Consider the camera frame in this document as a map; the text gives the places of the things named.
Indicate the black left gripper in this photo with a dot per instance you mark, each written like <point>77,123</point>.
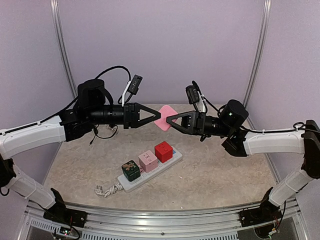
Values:
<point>129,121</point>

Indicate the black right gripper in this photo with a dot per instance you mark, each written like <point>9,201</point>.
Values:
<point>199,121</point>

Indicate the dark green cube socket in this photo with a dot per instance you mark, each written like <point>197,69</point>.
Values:
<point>131,170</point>

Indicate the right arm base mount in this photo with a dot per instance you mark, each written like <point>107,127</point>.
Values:
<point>260,215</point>

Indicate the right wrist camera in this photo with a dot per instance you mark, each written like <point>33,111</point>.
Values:
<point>196,98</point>

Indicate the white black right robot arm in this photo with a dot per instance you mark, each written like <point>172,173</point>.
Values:
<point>303,138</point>

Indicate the pink folding extension socket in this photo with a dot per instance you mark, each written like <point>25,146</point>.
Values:
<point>165,111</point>

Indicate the right aluminium frame post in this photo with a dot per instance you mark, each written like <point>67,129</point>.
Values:
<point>267,5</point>

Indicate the pink cube socket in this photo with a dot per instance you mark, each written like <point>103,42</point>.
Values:
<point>148,161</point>

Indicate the white power strip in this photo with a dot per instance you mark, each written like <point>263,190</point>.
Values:
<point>147,176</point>

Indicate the left aluminium frame post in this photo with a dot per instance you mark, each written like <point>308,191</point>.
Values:
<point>54,5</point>

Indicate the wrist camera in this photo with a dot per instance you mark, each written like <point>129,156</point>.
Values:
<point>196,98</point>
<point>130,90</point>

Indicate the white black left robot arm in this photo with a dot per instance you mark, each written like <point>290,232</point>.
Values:
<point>63,126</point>

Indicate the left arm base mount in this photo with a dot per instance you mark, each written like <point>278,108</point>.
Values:
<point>70,217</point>

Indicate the aluminium frame post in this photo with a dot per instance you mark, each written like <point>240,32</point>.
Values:
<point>54,5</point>
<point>267,5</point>

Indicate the aluminium front rail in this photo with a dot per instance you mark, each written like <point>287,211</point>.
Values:
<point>222,223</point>

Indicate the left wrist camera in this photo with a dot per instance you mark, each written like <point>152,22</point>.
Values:
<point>130,90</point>

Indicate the black power adapter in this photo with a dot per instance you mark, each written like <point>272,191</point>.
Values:
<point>111,127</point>

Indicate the red cube socket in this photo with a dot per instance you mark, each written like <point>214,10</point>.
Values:
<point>163,151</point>

